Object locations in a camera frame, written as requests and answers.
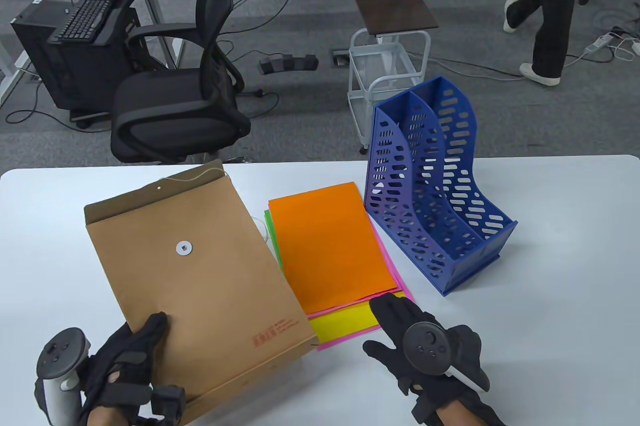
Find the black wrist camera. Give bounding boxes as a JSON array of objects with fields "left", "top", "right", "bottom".
[{"left": 149, "top": 385, "right": 189, "bottom": 426}]

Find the grey floor cable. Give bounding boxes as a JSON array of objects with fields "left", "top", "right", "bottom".
[{"left": 565, "top": 44, "right": 617, "bottom": 69}]

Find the black computer tower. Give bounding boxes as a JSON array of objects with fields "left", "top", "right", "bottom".
[{"left": 10, "top": 0, "right": 146, "bottom": 112}]

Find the blue perforated file holder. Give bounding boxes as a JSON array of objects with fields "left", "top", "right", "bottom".
[{"left": 363, "top": 75, "right": 519, "bottom": 296}]

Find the pink cardstock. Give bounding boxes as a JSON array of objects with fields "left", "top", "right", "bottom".
[{"left": 305, "top": 224, "right": 416, "bottom": 352}]

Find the brown document pouch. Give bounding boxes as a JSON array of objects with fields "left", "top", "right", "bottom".
[{"left": 84, "top": 160, "right": 319, "bottom": 424}]

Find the person's left forearm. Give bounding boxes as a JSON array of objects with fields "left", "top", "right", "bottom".
[{"left": 87, "top": 404, "right": 128, "bottom": 426}]

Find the black keyboard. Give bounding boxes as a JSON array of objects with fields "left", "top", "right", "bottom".
[{"left": 47, "top": 0, "right": 117, "bottom": 43}]

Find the grey metal desk leg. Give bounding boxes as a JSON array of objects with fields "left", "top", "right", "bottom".
[{"left": 129, "top": 0, "right": 186, "bottom": 70}]

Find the person's left hand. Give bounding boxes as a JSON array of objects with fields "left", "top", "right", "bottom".
[{"left": 80, "top": 311, "right": 171, "bottom": 424}]

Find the person's right forearm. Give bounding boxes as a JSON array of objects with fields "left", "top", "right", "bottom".
[{"left": 435, "top": 405, "right": 481, "bottom": 426}]

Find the black mesh office chair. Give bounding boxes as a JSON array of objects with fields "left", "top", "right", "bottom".
[{"left": 110, "top": 0, "right": 252, "bottom": 165}]

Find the white power strip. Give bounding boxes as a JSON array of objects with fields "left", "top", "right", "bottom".
[{"left": 583, "top": 32, "right": 614, "bottom": 55}]

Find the white rolling cart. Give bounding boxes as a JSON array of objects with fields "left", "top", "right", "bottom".
[{"left": 347, "top": 29, "right": 432, "bottom": 155}]

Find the person's right hand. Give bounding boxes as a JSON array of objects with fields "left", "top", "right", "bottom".
[{"left": 362, "top": 294, "right": 506, "bottom": 426}]

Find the dark brown wooden board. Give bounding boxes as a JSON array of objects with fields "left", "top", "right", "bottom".
[{"left": 348, "top": 0, "right": 440, "bottom": 37}]

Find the green cardstock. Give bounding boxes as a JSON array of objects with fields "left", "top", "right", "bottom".
[{"left": 263, "top": 209, "right": 287, "bottom": 274}]

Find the orange cardstock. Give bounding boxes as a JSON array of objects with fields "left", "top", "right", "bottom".
[{"left": 268, "top": 182, "right": 404, "bottom": 317}]

